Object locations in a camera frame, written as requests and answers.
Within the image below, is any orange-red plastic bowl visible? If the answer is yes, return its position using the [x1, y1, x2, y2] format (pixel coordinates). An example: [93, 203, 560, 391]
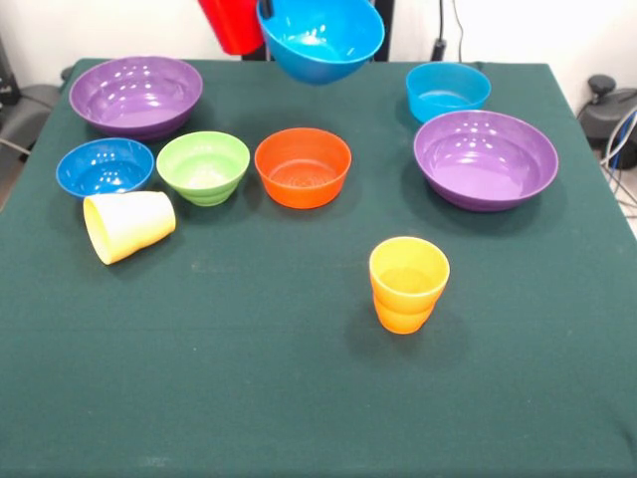
[254, 127, 353, 210]

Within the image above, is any green plastic bowl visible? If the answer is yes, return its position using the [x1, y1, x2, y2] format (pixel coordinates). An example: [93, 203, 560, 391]
[155, 130, 252, 207]

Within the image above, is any black office chair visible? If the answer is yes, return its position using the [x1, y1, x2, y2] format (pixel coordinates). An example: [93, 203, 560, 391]
[0, 34, 74, 150]

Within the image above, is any black hanging cable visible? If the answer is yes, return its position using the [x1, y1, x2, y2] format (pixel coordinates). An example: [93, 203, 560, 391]
[431, 0, 448, 62]

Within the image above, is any large light blue bowl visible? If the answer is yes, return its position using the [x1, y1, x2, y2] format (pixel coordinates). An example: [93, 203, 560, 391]
[256, 0, 387, 87]

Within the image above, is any tangle of floor cables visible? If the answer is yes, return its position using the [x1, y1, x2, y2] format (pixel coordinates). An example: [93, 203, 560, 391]
[599, 107, 637, 210]

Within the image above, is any dark blue plastic bowl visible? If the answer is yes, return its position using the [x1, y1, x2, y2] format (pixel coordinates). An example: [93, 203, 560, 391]
[55, 137, 156, 200]

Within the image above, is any dark green tablecloth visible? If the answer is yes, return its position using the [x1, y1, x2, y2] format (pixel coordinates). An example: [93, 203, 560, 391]
[0, 58, 637, 478]

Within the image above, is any red plastic cup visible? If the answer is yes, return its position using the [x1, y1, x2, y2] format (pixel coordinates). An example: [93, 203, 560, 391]
[197, 0, 266, 56]

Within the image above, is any orange plastic cup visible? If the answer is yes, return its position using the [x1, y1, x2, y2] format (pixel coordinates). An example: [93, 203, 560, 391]
[368, 236, 452, 336]

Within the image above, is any purple plastic bowl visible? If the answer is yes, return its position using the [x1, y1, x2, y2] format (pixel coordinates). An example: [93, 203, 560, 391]
[413, 110, 560, 214]
[68, 55, 205, 143]

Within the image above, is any yellow plastic cup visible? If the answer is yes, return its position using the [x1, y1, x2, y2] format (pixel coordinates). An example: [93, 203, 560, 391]
[82, 190, 177, 266]

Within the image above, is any small light blue bowl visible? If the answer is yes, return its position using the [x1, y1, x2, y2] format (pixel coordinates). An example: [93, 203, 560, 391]
[405, 61, 493, 124]

